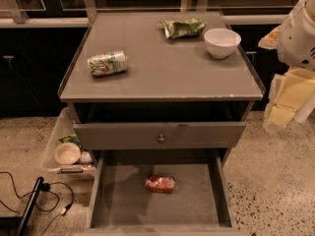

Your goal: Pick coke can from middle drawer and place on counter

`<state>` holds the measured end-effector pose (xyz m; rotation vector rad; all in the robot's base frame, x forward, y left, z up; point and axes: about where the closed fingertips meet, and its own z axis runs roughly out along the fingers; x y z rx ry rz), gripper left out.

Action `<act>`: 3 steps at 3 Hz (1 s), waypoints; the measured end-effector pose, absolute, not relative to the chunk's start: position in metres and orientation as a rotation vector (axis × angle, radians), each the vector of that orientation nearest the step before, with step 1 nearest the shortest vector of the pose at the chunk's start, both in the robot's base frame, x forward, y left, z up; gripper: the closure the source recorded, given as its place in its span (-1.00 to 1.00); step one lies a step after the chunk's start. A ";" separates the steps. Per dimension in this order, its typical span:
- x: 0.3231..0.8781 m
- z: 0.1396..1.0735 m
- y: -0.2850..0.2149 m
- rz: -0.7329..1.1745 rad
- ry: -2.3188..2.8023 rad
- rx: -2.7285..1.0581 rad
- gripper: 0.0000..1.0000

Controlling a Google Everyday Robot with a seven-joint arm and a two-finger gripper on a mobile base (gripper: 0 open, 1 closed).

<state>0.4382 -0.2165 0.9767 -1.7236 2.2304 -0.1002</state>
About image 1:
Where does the red coke can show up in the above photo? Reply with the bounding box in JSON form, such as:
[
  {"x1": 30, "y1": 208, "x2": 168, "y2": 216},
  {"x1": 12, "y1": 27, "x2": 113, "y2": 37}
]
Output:
[{"x1": 146, "y1": 175, "x2": 175, "y2": 194}]

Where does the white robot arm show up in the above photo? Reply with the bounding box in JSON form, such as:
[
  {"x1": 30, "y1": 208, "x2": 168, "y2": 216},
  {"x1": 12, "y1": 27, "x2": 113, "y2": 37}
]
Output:
[{"x1": 258, "y1": 0, "x2": 315, "y2": 126}]

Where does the grey drawer cabinet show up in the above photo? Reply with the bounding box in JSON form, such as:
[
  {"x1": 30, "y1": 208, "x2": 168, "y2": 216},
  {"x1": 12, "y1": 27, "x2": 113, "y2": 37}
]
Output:
[{"x1": 57, "y1": 11, "x2": 266, "y2": 236}]

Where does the closed top grey drawer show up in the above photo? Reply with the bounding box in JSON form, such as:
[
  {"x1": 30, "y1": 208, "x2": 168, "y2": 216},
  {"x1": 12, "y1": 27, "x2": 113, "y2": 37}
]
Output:
[{"x1": 73, "y1": 122, "x2": 245, "y2": 150}]

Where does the round brass drawer knob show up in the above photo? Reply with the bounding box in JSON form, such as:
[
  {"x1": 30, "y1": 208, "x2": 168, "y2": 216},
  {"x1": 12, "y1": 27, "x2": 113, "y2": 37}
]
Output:
[{"x1": 157, "y1": 134, "x2": 165, "y2": 144}]

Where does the white green soda can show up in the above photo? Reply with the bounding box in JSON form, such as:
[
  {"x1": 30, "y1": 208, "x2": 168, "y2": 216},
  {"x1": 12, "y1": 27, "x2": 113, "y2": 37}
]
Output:
[{"x1": 88, "y1": 50, "x2": 128, "y2": 77}]

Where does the open middle grey drawer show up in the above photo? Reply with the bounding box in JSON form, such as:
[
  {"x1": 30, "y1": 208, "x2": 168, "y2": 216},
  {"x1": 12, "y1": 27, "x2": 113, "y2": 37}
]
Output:
[{"x1": 75, "y1": 157, "x2": 247, "y2": 236}]

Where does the small red white item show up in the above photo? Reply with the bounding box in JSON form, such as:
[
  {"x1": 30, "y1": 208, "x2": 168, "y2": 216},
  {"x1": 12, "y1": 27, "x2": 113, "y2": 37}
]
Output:
[{"x1": 80, "y1": 151, "x2": 93, "y2": 164}]

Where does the green snack bag in bin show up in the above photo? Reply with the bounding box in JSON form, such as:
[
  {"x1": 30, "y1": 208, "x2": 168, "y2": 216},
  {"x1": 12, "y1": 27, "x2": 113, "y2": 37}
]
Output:
[{"x1": 59, "y1": 134, "x2": 82, "y2": 148}]

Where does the green chip bag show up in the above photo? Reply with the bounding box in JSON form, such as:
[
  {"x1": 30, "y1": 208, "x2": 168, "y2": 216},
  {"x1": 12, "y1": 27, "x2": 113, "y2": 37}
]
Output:
[{"x1": 160, "y1": 18, "x2": 206, "y2": 39}]

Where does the small white bowl in bin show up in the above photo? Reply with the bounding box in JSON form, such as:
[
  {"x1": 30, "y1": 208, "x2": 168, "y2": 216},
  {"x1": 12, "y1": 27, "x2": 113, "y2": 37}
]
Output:
[{"x1": 54, "y1": 143, "x2": 81, "y2": 165}]

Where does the clear plastic storage bin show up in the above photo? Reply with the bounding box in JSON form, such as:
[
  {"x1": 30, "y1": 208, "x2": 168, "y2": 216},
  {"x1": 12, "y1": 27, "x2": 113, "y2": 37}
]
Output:
[{"x1": 40, "y1": 107, "x2": 95, "y2": 179}]

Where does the black bar on floor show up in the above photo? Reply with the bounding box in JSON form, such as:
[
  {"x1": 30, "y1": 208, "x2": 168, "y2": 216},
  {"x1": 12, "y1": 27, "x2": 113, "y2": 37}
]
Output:
[{"x1": 16, "y1": 177, "x2": 43, "y2": 236}]

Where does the black cable on floor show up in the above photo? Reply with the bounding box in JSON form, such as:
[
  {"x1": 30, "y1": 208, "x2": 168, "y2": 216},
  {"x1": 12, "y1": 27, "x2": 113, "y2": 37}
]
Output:
[{"x1": 0, "y1": 171, "x2": 75, "y2": 236}]

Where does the metal railing frame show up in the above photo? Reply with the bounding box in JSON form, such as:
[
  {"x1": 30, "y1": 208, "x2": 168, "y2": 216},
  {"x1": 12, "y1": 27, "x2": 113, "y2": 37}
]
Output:
[{"x1": 0, "y1": 0, "x2": 298, "y2": 25}]

